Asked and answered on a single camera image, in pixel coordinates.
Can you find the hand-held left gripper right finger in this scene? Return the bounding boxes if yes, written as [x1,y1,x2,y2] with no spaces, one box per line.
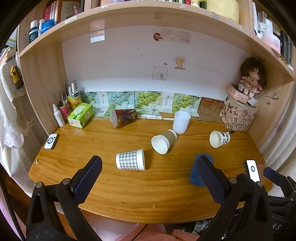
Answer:
[196,155,277,241]

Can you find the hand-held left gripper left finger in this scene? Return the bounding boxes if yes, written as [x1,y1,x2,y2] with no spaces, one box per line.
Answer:
[26,156,103,241]

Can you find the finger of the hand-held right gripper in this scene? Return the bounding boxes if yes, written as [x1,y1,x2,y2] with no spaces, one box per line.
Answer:
[263,167,296,197]

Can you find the blue cup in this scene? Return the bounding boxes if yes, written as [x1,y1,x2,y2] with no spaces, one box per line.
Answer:
[190,152,214,187]

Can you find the white cup with black print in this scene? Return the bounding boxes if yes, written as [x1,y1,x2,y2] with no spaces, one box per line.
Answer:
[209,130,231,148]

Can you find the grey plaid paper cup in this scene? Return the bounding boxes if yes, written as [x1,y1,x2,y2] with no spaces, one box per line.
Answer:
[116,148,146,171]

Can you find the brown paper cup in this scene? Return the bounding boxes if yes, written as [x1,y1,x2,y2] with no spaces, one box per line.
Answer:
[151,129,178,155]

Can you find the white translucent plastic cup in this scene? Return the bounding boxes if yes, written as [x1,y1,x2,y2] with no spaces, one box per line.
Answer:
[172,111,191,134]

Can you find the dark patterned cup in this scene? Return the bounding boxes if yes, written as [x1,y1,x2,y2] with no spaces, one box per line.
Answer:
[111,108,138,128]

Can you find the smartphone with white screen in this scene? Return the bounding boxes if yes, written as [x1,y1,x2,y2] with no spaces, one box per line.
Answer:
[245,159,261,183]

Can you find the white remote control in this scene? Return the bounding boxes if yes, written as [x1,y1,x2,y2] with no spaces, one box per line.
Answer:
[44,134,58,150]

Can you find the green tissue box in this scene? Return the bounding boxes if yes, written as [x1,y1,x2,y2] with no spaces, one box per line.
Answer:
[67,103,96,129]

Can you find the white spray bottle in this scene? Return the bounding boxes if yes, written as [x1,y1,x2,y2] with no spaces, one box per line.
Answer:
[52,104,66,127]

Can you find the letter print storage box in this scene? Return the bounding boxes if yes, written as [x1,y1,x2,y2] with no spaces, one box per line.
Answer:
[220,97,258,131]

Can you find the red pen holder can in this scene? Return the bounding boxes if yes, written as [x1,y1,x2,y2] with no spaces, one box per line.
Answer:
[58,104,71,119]

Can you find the brown cardboard bag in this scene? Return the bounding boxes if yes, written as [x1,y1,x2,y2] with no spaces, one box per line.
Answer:
[195,97,228,123]

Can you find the yellow pen holder box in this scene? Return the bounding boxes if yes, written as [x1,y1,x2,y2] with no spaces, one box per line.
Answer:
[67,90,82,110]

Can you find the pink clothing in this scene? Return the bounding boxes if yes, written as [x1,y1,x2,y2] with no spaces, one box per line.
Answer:
[116,223,200,241]

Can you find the grape print packet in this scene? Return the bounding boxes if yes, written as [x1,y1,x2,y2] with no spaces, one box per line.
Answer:
[81,91,109,116]
[171,93,201,117]
[134,91,174,115]
[107,91,135,112]

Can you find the pink round box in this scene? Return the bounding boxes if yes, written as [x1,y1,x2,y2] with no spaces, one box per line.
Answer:
[225,84,249,103]

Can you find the brown-haired doll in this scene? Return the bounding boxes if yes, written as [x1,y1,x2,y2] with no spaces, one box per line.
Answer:
[239,57,267,98]

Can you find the white lace curtain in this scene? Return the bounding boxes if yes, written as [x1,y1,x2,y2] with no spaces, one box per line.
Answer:
[0,60,31,149]

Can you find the wooden shelf unit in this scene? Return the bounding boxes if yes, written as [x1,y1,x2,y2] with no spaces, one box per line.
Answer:
[17,0,296,149]

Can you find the yellow hanging charm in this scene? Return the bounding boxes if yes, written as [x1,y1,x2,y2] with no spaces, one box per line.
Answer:
[10,65,23,90]

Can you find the black cosmetic bottles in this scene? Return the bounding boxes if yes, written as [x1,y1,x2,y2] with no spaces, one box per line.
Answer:
[280,31,292,63]

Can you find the pink and white box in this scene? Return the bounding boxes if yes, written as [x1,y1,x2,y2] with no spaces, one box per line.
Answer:
[261,19,282,53]

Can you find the white label on shelf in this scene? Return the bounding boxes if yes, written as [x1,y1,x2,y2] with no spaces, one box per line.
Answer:
[90,29,105,43]

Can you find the dark blue bottle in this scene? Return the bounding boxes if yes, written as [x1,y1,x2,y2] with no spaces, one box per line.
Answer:
[29,20,39,43]

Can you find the red books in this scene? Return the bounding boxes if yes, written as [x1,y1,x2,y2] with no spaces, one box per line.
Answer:
[43,1,61,24]

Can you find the pink framed wall sticker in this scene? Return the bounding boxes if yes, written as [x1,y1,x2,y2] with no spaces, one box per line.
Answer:
[153,65,168,81]

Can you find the yellow wall sticker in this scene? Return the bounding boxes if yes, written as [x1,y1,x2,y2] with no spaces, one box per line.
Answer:
[174,57,186,70]

